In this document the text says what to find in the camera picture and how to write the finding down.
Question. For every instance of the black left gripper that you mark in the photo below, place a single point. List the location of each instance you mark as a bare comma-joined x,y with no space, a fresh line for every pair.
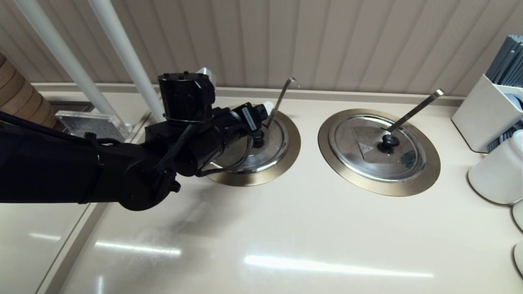
212,143

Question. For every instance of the steel pot lid black knob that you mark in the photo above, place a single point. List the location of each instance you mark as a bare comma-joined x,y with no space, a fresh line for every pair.
367,165
273,143

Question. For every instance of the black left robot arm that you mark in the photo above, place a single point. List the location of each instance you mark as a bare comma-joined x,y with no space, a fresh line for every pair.
49,163

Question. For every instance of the white pole with base flange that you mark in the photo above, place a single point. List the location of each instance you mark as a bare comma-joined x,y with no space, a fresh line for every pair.
122,49

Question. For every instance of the clear acrylic sign holder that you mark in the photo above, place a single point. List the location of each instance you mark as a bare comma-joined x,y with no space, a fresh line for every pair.
98,122

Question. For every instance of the thin white pole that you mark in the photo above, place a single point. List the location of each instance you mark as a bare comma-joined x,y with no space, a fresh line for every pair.
61,49

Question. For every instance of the white cutlery holder box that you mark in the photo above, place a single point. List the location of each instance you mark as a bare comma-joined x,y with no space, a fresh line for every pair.
474,114

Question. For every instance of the stacked bamboo steamer baskets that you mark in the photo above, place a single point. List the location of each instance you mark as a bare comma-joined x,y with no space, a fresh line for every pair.
20,98

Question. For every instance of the white ceramic jar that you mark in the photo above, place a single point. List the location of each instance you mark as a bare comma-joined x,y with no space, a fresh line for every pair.
496,171

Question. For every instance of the grey chopsticks bundle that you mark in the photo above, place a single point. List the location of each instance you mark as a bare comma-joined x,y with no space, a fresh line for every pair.
506,61

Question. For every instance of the white blue-rimmed round item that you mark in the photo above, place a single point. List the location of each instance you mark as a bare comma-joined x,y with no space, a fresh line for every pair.
516,102

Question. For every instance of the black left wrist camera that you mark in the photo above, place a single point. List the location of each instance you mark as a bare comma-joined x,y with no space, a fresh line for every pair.
184,96

